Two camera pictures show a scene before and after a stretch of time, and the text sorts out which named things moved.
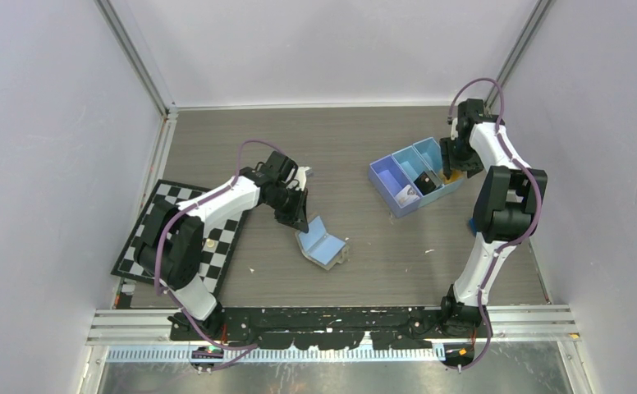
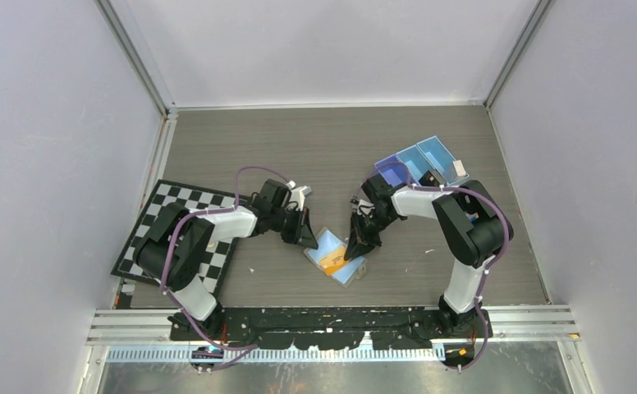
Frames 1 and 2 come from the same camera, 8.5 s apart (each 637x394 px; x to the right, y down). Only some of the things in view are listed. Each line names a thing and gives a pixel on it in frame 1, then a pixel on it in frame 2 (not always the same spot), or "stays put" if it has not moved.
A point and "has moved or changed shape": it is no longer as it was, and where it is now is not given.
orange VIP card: x=455 y=174 → x=333 y=262
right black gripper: x=450 y=162 → x=360 y=244
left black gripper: x=296 y=218 → x=302 y=233
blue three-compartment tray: x=405 y=178 stays put
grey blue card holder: x=320 y=247 has moved or changed shape
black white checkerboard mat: x=217 y=240 stays put
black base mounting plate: x=329 y=328 stays put
